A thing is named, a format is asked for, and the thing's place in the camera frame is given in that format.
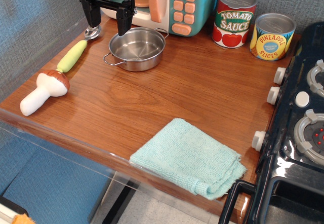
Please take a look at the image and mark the orange fuzzy object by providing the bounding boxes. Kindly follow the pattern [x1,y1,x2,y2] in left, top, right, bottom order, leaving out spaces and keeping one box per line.
[11,214,35,224]

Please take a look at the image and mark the white stove knob middle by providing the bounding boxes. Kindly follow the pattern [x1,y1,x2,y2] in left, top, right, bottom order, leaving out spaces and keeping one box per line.
[267,87,280,105]

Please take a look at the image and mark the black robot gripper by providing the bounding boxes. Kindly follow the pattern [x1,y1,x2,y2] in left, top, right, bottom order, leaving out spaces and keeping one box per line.
[80,0,137,36]

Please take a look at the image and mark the spoon with green handle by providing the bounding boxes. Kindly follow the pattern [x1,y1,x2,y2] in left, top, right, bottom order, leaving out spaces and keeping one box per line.
[56,25,101,73]

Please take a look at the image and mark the white stove knob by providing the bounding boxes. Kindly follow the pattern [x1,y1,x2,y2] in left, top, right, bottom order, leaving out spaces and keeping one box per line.
[273,67,286,85]
[252,131,266,152]
[267,87,280,105]

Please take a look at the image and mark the white stove knob upper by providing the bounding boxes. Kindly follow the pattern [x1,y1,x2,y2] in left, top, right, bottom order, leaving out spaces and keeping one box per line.
[273,67,286,85]

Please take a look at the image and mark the plush toy mushroom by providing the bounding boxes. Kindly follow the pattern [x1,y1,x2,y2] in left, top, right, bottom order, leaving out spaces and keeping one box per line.
[20,70,70,116]

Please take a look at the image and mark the steel pot with handles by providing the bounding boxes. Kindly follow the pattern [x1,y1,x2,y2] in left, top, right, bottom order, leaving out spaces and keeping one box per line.
[103,27,169,72]

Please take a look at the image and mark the pineapple slices can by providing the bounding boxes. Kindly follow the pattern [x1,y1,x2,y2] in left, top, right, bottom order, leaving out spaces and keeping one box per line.
[250,13,296,61]

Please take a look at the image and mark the white stove knob lower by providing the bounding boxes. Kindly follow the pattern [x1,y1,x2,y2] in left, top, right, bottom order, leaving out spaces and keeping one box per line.
[252,131,266,152]

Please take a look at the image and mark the light blue folded cloth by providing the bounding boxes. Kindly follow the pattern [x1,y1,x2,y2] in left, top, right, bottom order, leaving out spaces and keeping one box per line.
[130,118,246,200]

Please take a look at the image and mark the tomato sauce can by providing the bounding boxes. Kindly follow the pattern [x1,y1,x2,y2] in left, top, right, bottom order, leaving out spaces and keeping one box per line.
[212,0,257,48]

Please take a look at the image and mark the black toy stove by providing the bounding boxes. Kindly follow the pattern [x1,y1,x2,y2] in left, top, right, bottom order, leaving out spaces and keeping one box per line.
[219,22,323,223]

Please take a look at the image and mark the teal toy microwave oven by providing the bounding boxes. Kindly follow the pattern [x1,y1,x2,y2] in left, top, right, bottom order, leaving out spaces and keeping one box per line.
[98,0,220,38]

